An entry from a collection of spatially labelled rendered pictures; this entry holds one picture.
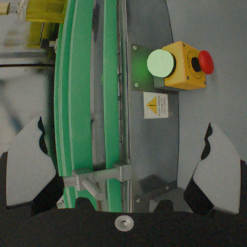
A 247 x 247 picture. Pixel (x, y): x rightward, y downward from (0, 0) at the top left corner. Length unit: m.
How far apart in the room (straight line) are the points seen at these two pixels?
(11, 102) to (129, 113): 0.39
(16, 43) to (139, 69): 0.39
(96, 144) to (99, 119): 0.04
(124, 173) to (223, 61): 0.25
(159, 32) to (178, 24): 0.06
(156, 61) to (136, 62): 0.04
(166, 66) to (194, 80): 0.05
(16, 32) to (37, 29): 0.07
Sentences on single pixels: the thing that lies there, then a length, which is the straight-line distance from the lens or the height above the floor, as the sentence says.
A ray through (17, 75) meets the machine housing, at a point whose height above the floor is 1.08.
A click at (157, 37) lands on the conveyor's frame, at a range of 0.33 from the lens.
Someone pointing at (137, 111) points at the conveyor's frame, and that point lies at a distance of 0.26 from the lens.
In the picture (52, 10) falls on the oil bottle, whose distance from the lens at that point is 0.42.
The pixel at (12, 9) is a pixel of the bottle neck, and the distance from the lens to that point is 0.45.
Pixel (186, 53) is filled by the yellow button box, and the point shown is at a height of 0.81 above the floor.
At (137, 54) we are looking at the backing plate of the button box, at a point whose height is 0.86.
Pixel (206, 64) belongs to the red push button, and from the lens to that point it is 0.25.
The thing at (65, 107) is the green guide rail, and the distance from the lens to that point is 0.30.
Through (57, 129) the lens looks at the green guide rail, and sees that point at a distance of 0.40.
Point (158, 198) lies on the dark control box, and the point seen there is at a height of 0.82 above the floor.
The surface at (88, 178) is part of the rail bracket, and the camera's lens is 0.22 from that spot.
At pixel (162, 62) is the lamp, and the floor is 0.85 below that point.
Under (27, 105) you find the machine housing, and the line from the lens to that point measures 0.52.
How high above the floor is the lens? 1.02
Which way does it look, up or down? 32 degrees down
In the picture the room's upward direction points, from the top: 93 degrees counter-clockwise
